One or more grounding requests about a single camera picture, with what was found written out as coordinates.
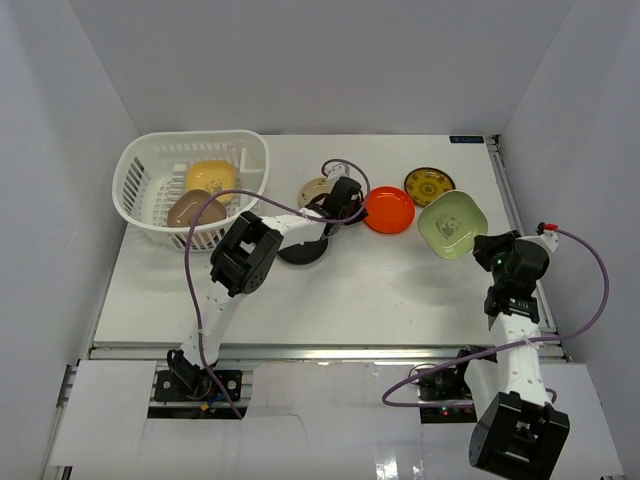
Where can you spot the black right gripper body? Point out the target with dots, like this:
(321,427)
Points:
(497,269)

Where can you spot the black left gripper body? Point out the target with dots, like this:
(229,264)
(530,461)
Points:
(324,206)

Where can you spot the green square panda dish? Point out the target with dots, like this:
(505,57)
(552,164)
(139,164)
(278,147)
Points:
(450,224)

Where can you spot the orange round plate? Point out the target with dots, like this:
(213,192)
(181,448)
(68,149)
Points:
(390,210)

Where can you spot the black round plate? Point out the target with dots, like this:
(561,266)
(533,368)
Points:
(305,253)

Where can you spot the yellow patterned round plate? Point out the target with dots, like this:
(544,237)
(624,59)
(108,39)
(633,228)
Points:
(425,184)

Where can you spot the yellow square panda dish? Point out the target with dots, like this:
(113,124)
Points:
(211,176)

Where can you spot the pink square panda dish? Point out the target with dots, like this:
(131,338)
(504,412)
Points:
(183,212)

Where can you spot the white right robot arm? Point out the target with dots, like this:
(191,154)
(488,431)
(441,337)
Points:
(519,434)

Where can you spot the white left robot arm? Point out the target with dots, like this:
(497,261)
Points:
(241,261)

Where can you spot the cream floral round plate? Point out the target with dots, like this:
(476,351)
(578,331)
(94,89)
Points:
(312,189)

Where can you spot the blue table label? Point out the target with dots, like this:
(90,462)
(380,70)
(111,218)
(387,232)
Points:
(463,139)

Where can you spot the white plastic dish basket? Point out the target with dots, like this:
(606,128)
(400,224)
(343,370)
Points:
(152,172)

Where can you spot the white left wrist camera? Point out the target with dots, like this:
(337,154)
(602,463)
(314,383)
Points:
(336,171)

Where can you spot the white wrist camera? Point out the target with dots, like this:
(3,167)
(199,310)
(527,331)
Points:
(336,171)
(547,236)

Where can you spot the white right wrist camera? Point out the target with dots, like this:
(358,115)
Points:
(547,236)

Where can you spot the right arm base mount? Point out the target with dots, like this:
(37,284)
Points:
(445,386)

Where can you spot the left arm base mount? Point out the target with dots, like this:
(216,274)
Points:
(171,399)

